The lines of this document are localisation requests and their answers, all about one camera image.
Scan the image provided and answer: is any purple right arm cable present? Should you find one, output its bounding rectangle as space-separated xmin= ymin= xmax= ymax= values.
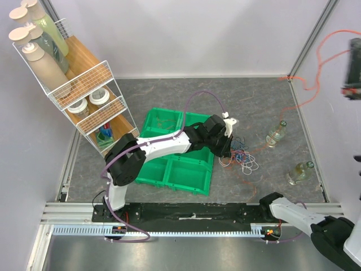
xmin=265 ymin=200 xmax=308 ymax=245

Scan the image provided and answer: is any beige pump bottle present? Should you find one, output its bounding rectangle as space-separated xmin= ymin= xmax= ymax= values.
xmin=22 ymin=42 xmax=72 ymax=98

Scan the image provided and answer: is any dark green pump bottle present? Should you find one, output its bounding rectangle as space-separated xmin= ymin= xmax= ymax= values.
xmin=8 ymin=24 xmax=69 ymax=74

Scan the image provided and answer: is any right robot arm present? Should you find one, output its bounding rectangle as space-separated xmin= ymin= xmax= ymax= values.
xmin=258 ymin=38 xmax=360 ymax=270

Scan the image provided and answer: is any orange cable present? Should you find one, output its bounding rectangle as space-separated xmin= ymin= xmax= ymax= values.
xmin=155 ymin=117 xmax=181 ymax=133
xmin=225 ymin=29 xmax=361 ymax=204

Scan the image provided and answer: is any light blue cable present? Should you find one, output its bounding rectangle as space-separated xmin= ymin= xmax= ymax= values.
xmin=232 ymin=151 xmax=254 ymax=167

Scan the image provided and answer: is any light green bottle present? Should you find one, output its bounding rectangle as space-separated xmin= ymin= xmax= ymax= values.
xmin=9 ymin=0 xmax=69 ymax=56

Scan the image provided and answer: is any wooden shelf board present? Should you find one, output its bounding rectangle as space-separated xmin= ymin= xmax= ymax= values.
xmin=58 ymin=36 xmax=126 ymax=135

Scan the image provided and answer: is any green compartment tray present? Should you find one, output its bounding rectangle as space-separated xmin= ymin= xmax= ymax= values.
xmin=135 ymin=108 xmax=214 ymax=196

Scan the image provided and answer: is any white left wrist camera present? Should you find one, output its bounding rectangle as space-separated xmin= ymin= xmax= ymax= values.
xmin=222 ymin=112 xmax=239 ymax=138

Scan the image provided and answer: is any white wire shelf rack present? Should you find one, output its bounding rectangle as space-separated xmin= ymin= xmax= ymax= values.
xmin=9 ymin=19 xmax=140 ymax=156

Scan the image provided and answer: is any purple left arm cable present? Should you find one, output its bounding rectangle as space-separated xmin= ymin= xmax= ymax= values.
xmin=101 ymin=90 xmax=231 ymax=243

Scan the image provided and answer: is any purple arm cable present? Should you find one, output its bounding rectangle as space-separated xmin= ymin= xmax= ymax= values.
xmin=265 ymin=200 xmax=308 ymax=245
xmin=101 ymin=90 xmax=231 ymax=243

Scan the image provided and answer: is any paper cup with lid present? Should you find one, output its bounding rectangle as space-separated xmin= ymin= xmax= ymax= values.
xmin=67 ymin=98 xmax=89 ymax=119
xmin=89 ymin=88 xmax=110 ymax=107

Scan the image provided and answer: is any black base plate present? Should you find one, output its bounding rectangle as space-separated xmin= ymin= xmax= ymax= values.
xmin=91 ymin=202 xmax=283 ymax=226

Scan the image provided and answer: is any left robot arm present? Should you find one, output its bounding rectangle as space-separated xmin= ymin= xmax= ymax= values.
xmin=101 ymin=112 xmax=239 ymax=222

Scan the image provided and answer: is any slotted cable duct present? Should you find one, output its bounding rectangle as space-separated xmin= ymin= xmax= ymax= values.
xmin=52 ymin=225 xmax=265 ymax=238

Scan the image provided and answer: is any black cable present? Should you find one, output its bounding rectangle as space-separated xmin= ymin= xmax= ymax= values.
xmin=231 ymin=136 xmax=246 ymax=150

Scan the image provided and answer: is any glass bottle green cap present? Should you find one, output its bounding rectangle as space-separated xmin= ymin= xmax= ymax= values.
xmin=266 ymin=120 xmax=287 ymax=147
xmin=286 ymin=161 xmax=315 ymax=185

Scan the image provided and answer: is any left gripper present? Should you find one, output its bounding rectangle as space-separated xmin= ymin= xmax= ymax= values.
xmin=206 ymin=130 xmax=234 ymax=159

